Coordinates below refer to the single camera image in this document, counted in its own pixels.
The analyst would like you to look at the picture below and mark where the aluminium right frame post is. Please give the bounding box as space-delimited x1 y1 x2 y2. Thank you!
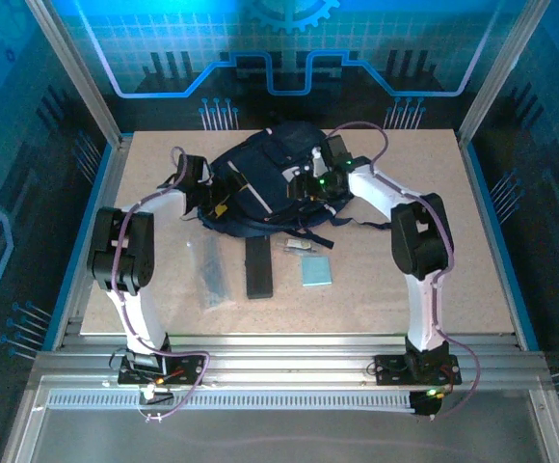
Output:
456 0 554 146

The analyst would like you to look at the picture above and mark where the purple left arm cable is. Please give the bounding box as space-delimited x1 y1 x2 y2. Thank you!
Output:
113 147 212 422

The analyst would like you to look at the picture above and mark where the aluminium side rail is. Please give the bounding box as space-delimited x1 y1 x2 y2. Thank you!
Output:
52 137 134 351

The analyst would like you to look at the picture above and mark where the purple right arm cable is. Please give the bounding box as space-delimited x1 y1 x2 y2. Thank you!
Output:
325 121 482 421

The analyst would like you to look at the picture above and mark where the black pencil case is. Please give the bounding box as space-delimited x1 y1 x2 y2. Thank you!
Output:
244 239 276 300

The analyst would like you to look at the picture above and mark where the steel front panel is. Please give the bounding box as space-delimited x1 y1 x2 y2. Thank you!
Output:
0 375 559 463

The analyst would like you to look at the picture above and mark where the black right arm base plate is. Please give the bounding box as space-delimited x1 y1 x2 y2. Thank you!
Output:
373 354 463 387

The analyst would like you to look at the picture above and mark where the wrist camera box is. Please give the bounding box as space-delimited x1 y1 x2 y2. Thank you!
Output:
310 134 354 176
175 152 213 188

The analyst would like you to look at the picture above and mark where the navy blue backpack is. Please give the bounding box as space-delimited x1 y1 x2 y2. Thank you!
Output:
182 121 391 252

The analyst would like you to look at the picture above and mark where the black controller box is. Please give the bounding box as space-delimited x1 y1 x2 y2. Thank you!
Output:
408 388 443 418

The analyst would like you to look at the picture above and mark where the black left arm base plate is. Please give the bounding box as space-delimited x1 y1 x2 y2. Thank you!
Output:
117 353 204 387

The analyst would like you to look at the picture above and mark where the light blue notepad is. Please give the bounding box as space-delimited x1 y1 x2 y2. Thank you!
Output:
300 255 333 289

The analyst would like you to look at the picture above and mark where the aluminium front rail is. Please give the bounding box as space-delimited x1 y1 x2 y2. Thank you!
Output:
28 335 553 387

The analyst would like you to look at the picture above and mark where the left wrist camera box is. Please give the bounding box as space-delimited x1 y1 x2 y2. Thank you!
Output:
175 152 213 188

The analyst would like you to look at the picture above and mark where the slotted cable duct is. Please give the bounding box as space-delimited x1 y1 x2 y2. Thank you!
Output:
45 391 418 411

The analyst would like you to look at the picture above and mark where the clear plastic bag of pens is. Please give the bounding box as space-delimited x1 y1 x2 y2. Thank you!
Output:
186 235 237 314

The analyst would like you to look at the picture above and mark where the aluminium left frame post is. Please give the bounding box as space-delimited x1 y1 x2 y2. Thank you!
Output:
23 0 134 149

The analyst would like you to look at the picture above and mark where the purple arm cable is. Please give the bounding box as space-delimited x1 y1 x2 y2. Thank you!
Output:
325 121 482 421
113 147 212 422

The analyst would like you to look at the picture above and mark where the aluminium frame post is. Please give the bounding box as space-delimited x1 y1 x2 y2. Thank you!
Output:
23 0 134 149
456 0 554 146

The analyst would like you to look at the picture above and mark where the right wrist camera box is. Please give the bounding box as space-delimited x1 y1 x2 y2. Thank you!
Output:
310 134 354 176

